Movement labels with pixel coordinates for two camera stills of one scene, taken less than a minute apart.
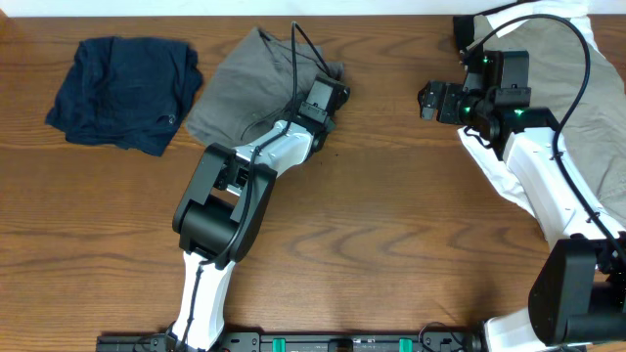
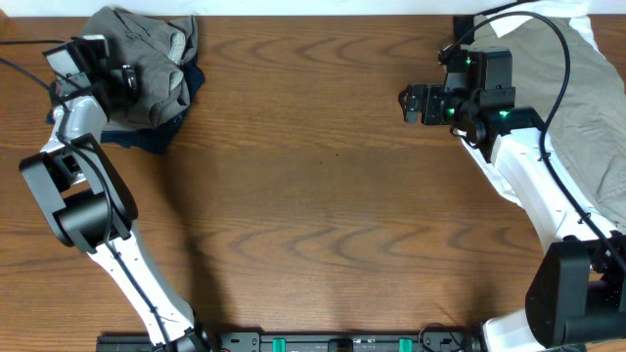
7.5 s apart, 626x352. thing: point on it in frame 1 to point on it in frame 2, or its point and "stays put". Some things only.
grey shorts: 259,78 to 161,49
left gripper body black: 330,127 to 111,86
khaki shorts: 570,75 stays put
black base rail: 301,341 stays put
